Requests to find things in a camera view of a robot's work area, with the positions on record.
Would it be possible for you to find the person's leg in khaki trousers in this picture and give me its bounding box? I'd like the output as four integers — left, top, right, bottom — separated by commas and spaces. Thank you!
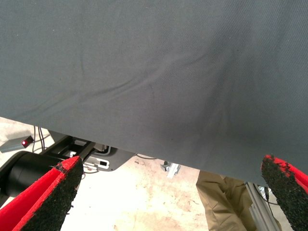
196, 169, 259, 231

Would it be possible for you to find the dark grey table cloth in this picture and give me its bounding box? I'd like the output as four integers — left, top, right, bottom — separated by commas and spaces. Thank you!
0, 0, 308, 187

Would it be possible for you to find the grey box with red light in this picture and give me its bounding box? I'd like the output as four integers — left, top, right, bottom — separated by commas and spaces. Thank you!
0, 135, 34, 154

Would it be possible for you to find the aluminium profile leg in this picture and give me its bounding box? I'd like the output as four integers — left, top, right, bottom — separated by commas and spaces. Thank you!
244, 181, 282, 231

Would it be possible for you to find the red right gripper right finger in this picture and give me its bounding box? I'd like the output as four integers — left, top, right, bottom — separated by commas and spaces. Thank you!
261, 154, 308, 231

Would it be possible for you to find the thin black floor cable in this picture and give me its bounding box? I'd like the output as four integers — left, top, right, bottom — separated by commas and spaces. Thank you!
32, 125, 50, 153

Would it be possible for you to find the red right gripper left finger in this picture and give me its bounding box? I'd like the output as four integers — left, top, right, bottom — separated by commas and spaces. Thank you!
0, 155, 84, 231

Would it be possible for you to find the black round column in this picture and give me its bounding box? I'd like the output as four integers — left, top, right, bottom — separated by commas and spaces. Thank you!
0, 151, 73, 207

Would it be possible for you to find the black metal frame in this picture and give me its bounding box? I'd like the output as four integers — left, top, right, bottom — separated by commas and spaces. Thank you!
39, 131, 137, 172

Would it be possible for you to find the silver metal bracket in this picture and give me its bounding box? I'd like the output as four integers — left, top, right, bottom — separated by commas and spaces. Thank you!
160, 160, 181, 179

